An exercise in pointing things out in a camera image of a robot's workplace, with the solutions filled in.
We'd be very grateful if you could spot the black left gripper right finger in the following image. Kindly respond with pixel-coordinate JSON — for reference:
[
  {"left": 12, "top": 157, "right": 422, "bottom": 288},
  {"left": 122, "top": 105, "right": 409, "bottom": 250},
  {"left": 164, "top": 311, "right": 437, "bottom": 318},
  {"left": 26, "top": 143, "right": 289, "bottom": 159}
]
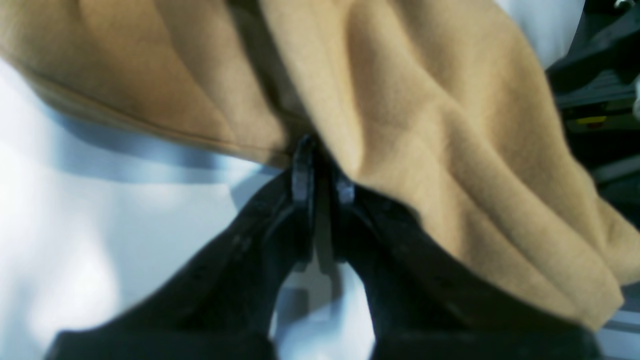
[{"left": 329, "top": 161, "right": 603, "bottom": 360}]

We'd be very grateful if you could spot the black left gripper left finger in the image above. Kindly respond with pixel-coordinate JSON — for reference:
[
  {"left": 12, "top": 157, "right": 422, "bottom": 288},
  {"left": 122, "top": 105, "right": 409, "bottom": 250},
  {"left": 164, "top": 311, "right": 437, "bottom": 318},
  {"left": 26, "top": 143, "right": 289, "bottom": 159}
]
[{"left": 45, "top": 136, "right": 317, "bottom": 360}]

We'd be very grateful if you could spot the tan t-shirt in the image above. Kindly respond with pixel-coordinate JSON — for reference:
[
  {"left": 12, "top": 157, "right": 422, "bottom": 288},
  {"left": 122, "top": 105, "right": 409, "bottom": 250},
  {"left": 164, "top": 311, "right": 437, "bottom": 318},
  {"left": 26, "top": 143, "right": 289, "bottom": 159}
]
[{"left": 1, "top": 0, "right": 639, "bottom": 330}]

